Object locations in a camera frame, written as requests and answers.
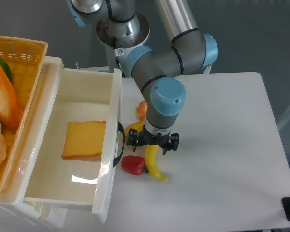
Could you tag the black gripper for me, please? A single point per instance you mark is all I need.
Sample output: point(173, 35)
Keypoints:
point(166, 142)

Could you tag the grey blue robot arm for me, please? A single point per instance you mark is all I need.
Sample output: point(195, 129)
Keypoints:
point(164, 95)

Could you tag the white drawer cabinet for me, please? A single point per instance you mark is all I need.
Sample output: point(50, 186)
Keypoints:
point(14, 208)

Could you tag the yellow banana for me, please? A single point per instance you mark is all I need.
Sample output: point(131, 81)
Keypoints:
point(150, 162)

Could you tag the yellow bell pepper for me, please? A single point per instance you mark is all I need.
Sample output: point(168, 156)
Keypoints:
point(138, 126)

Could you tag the knotted bread bun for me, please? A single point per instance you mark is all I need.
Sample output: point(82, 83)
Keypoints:
point(141, 110)

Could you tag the red bell pepper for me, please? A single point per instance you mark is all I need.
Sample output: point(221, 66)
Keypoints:
point(134, 165)

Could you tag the yellow toast slice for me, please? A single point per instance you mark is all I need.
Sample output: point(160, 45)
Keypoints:
point(84, 139)

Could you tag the orange baguette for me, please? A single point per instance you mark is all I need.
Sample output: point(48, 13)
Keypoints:
point(10, 107)

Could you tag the yellow woven basket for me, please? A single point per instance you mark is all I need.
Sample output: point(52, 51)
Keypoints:
point(25, 58)

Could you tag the green pepper in basket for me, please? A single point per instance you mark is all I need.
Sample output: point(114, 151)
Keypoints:
point(6, 69)

